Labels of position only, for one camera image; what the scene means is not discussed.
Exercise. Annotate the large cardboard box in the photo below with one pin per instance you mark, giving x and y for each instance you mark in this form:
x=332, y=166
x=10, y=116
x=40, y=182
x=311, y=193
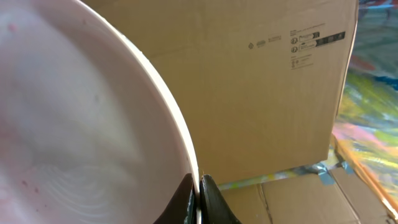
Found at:
x=258, y=82

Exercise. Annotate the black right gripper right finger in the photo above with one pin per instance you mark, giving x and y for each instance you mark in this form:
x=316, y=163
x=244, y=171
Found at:
x=214, y=209

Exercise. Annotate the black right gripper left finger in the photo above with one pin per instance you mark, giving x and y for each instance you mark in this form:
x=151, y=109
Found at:
x=181, y=208

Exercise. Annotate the white plate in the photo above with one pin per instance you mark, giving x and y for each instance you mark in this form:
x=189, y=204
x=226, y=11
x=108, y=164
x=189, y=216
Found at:
x=90, y=132

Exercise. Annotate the flat cardboard sheet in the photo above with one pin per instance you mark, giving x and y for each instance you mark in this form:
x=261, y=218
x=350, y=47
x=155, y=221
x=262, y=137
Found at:
x=305, y=199

